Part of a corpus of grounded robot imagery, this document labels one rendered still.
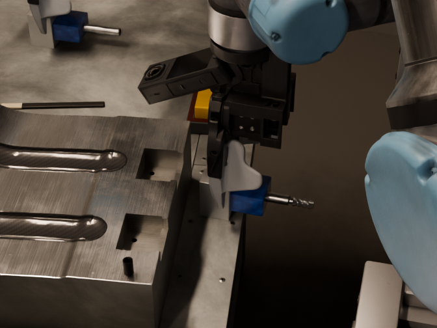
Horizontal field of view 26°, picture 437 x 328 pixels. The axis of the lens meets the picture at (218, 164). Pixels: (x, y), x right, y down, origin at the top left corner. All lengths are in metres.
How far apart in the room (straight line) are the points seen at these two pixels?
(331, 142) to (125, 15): 1.13
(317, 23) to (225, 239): 0.37
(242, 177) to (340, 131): 1.51
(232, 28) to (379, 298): 0.31
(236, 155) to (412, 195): 0.53
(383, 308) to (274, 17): 0.25
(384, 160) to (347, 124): 2.03
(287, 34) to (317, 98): 1.85
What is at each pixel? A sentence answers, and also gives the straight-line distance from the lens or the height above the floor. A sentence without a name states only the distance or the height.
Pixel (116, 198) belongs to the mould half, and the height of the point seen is 0.89.
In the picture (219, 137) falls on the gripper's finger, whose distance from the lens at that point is 1.01.
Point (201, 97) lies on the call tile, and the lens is 1.24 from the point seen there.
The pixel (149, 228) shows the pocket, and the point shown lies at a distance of 1.01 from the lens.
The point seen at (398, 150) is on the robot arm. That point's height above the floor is 1.25.
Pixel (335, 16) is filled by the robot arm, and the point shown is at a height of 1.16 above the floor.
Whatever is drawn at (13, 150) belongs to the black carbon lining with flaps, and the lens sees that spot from 1.11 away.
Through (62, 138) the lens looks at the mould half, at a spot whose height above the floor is 0.88.
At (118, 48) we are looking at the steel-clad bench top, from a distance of 1.41.
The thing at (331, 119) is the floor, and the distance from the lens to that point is 2.58.
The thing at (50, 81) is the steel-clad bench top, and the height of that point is 0.80.
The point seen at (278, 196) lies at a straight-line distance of 1.10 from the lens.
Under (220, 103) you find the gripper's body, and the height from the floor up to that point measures 0.98.
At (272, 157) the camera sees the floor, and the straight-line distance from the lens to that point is 2.44.
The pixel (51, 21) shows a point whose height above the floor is 0.85.
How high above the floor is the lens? 1.58
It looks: 41 degrees down
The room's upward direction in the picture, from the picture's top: straight up
